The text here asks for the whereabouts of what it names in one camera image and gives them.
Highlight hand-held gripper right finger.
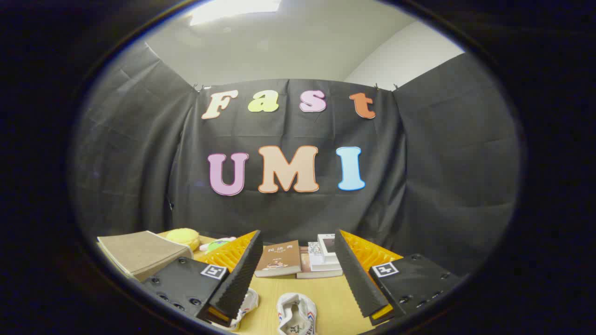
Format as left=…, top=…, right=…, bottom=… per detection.
left=334, top=229, right=461, bottom=326

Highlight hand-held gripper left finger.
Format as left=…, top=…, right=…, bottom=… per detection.
left=140, top=229, right=264, bottom=328

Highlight white canvas shoe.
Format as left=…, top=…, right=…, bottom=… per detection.
left=210, top=288, right=260, bottom=332
left=277, top=292, right=318, bottom=335

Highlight brown storage box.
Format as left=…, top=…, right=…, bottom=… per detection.
left=96, top=230, right=194, bottom=283

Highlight white patterned book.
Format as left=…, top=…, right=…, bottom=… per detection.
left=307, top=241, right=343, bottom=273

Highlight brown cover book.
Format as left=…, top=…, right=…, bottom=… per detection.
left=254, top=240, right=302, bottom=278

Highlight green and pink plush toy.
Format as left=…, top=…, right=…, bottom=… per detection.
left=199, top=236, right=237, bottom=254

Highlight large brown book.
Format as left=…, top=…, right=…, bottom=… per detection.
left=296, top=246, right=344, bottom=280

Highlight yellow plush toy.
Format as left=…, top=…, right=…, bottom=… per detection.
left=165, top=228, right=202, bottom=252

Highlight ceiling light panel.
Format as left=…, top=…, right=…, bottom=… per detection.
left=189, top=0, right=282, bottom=26

